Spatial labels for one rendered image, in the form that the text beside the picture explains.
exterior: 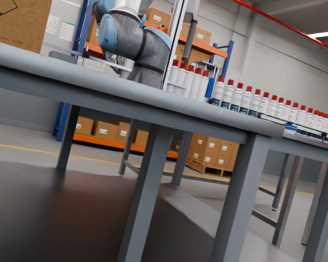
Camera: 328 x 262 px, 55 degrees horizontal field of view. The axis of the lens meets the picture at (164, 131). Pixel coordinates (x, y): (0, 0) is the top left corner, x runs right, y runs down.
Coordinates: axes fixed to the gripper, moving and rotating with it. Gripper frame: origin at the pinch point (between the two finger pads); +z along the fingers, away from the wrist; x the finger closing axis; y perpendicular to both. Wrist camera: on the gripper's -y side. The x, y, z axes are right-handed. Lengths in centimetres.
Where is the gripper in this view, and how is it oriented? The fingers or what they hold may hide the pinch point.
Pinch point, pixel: (118, 71)
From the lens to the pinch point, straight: 162.5
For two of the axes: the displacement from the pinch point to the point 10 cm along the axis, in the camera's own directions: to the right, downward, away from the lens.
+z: 2.1, 9.4, 2.7
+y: -4.5, -1.5, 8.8
